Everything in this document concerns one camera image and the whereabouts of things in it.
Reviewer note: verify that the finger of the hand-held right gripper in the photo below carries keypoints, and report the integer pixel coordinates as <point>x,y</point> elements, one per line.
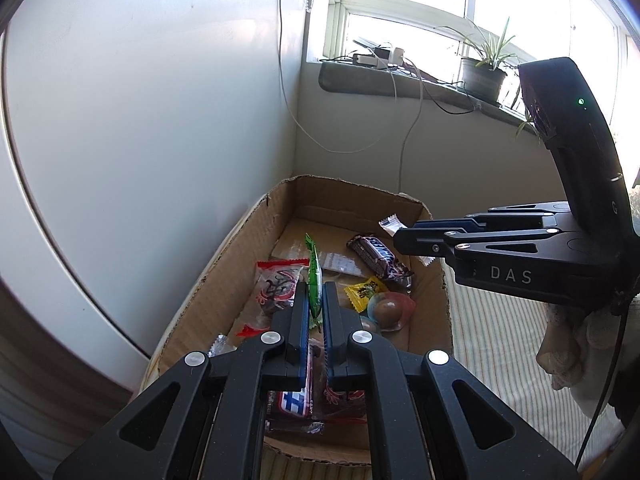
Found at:
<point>425,242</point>
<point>435,223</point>

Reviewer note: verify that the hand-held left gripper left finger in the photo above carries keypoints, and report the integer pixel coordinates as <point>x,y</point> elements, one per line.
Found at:
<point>302,320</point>

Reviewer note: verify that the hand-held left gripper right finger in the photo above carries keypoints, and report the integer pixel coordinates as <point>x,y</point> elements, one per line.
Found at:
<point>329,320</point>

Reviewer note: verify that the pale pink snack packet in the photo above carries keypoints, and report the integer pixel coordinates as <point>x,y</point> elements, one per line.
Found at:
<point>390,225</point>

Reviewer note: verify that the clear plum packet red ends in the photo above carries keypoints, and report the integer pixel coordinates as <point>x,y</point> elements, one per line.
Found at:
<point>275,290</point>

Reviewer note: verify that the green snack packet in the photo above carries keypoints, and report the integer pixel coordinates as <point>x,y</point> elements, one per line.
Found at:
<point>314,280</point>

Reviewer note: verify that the yellow snack packet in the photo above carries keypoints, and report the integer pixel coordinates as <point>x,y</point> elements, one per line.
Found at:
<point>362,294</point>

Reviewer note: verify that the brown chocolate bar blue print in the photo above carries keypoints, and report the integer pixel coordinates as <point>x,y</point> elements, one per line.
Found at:
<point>380,260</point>

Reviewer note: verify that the brown chocolate bar white print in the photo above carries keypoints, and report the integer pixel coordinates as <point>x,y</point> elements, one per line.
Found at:
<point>295,402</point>

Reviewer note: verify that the cardboard box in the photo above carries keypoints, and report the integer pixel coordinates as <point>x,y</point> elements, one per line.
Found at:
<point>345,210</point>

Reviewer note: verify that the person's right hand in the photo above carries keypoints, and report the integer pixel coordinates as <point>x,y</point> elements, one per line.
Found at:
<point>567,347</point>

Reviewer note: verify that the egg-shaped snack clear wrap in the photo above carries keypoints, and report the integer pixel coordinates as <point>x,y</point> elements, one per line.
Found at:
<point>390,310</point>

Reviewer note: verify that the dark plum packet red ends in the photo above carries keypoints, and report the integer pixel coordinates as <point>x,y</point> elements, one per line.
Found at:
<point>345,402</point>

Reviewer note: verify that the clear crimped snack packet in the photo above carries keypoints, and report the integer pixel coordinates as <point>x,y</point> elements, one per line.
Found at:
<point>221,347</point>

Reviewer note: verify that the striped bed sheet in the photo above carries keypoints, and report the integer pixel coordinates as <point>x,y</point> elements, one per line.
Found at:
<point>500,340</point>

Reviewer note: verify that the dark plant pot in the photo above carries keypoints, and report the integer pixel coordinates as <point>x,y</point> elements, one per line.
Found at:
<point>482,80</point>

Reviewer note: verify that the green spider plant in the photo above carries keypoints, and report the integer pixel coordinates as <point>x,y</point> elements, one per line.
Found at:
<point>492,50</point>

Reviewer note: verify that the white wardrobe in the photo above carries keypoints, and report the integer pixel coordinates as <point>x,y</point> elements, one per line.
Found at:
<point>125,135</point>

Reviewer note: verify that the white window frame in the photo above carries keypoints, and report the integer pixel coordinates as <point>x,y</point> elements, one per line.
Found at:
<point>340,5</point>

